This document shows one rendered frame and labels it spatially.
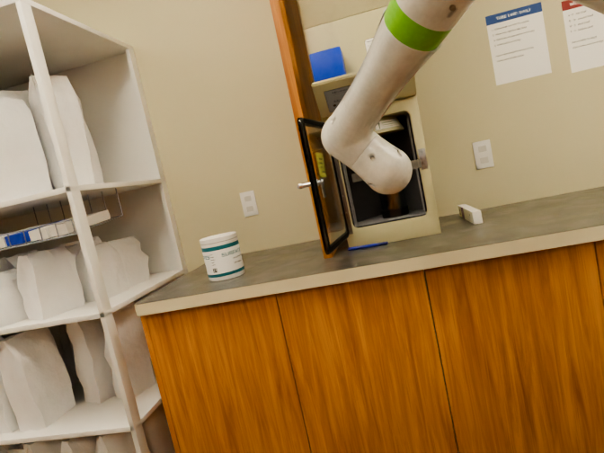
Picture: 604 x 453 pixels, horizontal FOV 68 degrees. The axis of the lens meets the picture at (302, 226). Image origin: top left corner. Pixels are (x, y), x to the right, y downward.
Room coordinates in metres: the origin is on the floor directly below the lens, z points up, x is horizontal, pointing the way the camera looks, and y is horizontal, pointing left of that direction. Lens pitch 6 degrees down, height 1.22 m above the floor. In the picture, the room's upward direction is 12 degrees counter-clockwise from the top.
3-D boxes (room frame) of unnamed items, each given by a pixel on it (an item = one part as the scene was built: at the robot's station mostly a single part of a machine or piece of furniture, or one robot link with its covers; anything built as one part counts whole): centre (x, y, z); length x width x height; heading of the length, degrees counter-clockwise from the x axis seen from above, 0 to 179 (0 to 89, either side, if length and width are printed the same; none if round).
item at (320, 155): (1.42, -0.10, 1.19); 0.30 x 0.01 x 0.40; 161
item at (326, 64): (1.51, -0.20, 1.56); 0.10 x 0.10 x 0.09; 78
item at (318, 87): (1.49, -0.29, 1.46); 0.32 x 0.12 x 0.10; 78
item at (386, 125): (1.64, -0.34, 1.34); 0.18 x 0.18 x 0.05
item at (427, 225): (1.67, -0.33, 1.33); 0.32 x 0.25 x 0.77; 78
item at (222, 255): (1.57, 0.30, 1.02); 0.13 x 0.13 x 0.15
